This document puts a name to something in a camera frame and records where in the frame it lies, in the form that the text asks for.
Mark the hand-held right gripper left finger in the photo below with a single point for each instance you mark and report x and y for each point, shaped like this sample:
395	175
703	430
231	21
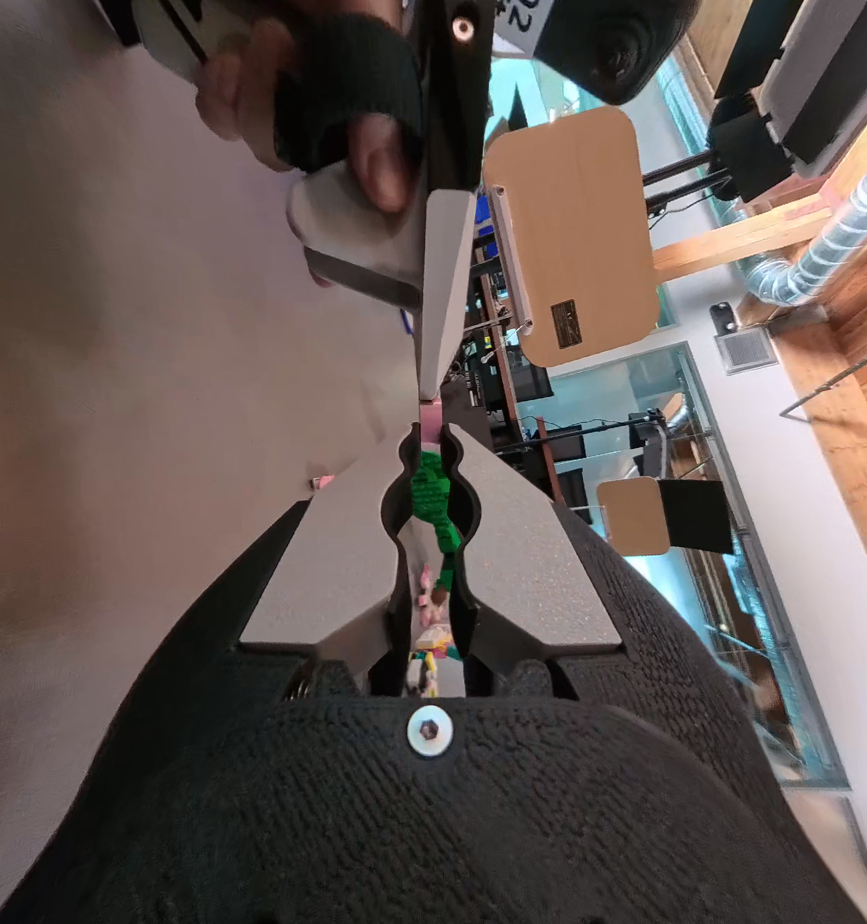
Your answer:
318	577

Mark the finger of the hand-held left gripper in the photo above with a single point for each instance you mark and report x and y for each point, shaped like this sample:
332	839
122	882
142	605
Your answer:
444	289

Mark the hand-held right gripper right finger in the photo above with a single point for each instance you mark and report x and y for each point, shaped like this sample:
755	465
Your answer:
534	577

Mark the pale pink lego piece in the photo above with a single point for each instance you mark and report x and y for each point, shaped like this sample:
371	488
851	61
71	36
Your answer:
430	420

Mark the small pink lego piece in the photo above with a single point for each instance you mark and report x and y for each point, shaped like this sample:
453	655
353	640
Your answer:
322	482

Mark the colourful lego bird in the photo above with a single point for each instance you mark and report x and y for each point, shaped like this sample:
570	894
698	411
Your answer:
433	641

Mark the green lego baseplate model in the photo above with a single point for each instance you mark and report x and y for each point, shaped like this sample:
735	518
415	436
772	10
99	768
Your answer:
428	498

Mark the person's left hand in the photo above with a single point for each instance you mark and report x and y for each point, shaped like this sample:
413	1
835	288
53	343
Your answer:
242	101

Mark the black monitor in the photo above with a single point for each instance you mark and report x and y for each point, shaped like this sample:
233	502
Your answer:
533	382
570	487

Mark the black cloth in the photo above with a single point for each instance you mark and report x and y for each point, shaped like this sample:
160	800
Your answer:
697	516

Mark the black light stand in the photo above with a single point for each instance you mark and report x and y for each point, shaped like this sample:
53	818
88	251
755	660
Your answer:
675	170

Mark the studio light panel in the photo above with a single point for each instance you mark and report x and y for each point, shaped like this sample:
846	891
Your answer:
816	72

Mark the black wall device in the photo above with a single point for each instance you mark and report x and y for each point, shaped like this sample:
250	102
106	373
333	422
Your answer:
722	317

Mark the wooden post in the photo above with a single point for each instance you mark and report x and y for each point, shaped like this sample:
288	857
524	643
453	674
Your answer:
729	242

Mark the wall vent grille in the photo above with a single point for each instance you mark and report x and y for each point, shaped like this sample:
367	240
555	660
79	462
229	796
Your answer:
745	351

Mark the silver ribbed duct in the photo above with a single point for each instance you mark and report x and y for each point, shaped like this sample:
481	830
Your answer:
837	231

